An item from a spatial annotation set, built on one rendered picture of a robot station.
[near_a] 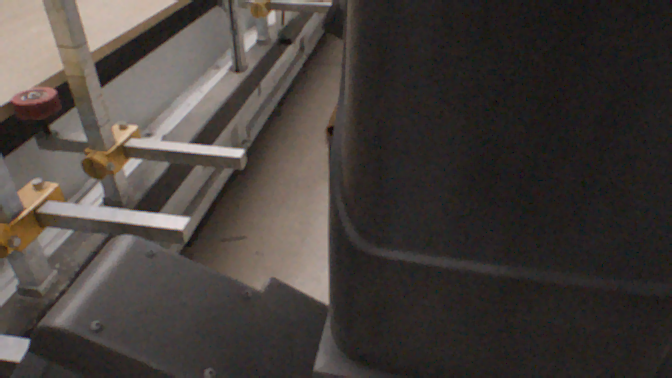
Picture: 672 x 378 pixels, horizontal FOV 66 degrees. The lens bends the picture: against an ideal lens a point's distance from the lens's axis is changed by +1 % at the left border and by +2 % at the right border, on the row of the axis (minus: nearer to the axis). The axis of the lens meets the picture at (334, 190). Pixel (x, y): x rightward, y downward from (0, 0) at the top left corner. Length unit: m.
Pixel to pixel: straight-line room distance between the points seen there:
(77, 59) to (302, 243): 1.27
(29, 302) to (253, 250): 1.17
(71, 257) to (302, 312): 0.90
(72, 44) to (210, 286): 0.85
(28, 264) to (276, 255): 1.19
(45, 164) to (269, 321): 1.15
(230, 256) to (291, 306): 1.85
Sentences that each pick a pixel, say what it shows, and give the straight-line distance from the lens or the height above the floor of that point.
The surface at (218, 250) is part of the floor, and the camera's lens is 2.05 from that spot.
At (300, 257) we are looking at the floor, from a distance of 1.97.
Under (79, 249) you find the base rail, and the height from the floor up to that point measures 0.70.
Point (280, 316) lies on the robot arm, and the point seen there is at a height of 1.21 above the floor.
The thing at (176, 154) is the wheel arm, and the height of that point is 0.81.
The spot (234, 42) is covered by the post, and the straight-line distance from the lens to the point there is 1.68.
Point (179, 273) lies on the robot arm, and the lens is 0.16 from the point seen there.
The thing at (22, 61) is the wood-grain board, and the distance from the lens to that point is 1.39.
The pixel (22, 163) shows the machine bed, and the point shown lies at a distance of 1.24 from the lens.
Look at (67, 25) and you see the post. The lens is 0.98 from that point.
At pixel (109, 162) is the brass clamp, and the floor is 0.82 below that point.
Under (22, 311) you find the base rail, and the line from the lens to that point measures 0.98.
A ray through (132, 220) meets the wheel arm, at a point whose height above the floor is 0.84.
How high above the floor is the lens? 1.33
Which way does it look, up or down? 35 degrees down
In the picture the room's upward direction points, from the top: straight up
